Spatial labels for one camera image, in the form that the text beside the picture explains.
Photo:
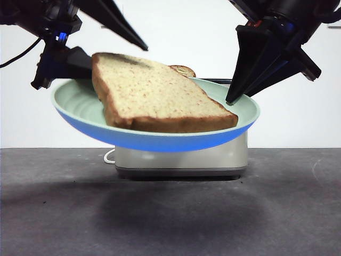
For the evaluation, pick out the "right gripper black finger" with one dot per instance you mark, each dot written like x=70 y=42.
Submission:
x=250 y=53
x=279 y=58

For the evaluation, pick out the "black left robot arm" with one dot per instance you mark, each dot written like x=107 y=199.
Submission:
x=32 y=13

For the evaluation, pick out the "round-topped bread slice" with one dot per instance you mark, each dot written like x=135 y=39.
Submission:
x=185 y=70

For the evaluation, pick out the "cream two-slot toaster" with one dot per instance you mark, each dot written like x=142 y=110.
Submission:
x=181 y=160

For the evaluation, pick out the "pale green round plate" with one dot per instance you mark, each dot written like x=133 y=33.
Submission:
x=80 y=106

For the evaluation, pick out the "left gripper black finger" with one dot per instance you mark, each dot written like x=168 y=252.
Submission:
x=114 y=24
x=78 y=64

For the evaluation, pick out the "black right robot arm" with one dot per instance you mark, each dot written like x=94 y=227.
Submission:
x=293 y=10

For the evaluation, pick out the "large square bread slice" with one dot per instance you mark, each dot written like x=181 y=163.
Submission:
x=160 y=98

